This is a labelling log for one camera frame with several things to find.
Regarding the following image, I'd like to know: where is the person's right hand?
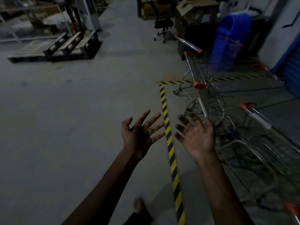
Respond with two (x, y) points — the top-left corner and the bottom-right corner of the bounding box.
(174, 113), (216, 163)

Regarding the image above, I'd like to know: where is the person's left hand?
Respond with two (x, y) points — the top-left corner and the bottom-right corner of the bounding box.
(121, 109), (166, 162)

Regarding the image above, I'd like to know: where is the person's left forearm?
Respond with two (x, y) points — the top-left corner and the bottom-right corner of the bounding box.
(62, 148), (141, 225)

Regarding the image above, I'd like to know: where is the person's right forearm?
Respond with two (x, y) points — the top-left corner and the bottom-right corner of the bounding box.
(197, 150), (255, 225)

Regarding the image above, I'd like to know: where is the person's left foot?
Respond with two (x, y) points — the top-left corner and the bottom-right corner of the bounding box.
(133, 198), (146, 213)

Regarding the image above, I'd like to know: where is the person's dark clothing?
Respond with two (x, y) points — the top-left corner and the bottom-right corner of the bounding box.
(123, 208), (155, 225)

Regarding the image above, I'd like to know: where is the large black box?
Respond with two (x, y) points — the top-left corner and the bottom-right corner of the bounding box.
(178, 23), (220, 60)

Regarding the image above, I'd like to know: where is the blue plastic trash bin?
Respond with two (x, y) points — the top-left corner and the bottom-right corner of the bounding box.
(208, 12), (253, 73)

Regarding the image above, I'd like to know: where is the blue roller shutter door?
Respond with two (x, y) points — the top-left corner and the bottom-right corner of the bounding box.
(273, 32), (300, 96)

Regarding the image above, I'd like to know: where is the black office chair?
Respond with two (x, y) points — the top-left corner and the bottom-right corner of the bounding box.
(153, 11), (175, 44)

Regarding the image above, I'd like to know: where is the brown cardboard box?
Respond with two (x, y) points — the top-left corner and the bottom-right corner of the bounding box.
(143, 0), (176, 20)

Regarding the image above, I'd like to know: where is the grey metal shelf rack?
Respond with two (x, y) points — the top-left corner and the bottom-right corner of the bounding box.
(0, 4), (73, 44)

